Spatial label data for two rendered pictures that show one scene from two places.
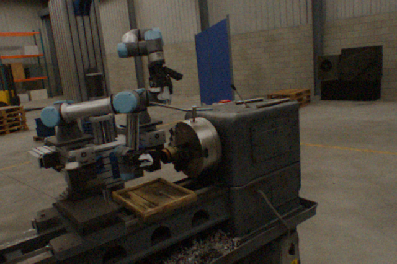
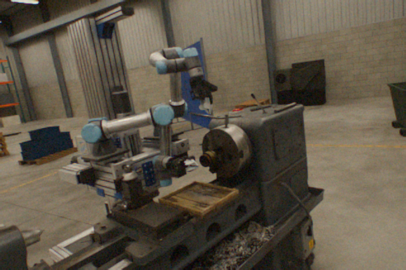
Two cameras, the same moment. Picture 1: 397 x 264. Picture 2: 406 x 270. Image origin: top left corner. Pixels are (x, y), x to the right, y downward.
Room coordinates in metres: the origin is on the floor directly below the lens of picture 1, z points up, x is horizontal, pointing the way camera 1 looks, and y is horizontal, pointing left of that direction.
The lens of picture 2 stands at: (0.04, 0.39, 1.56)
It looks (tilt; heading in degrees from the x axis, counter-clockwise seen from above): 12 degrees down; 351
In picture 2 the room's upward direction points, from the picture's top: 8 degrees counter-clockwise
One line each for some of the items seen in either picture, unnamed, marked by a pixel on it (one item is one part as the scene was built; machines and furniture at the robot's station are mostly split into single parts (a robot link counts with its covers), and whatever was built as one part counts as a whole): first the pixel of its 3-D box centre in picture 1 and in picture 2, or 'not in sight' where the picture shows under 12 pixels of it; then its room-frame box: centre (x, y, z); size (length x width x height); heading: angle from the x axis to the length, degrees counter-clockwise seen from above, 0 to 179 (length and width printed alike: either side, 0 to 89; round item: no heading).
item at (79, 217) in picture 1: (82, 206); (143, 212); (1.43, 0.56, 0.95); 0.43 x 0.17 x 0.05; 36
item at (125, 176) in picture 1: (126, 168); (165, 175); (1.84, 0.43, 0.98); 0.11 x 0.08 x 0.11; 176
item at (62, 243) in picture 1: (75, 220); (138, 227); (1.39, 0.59, 0.90); 0.47 x 0.30 x 0.06; 36
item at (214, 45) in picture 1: (211, 74); (186, 90); (8.63, -0.48, 1.18); 4.12 x 0.80 x 2.35; 8
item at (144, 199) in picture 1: (153, 196); (198, 197); (1.62, 0.26, 0.89); 0.36 x 0.30 x 0.04; 36
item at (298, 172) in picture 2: (249, 227); (268, 217); (2.03, -0.28, 0.43); 0.60 x 0.48 x 0.86; 126
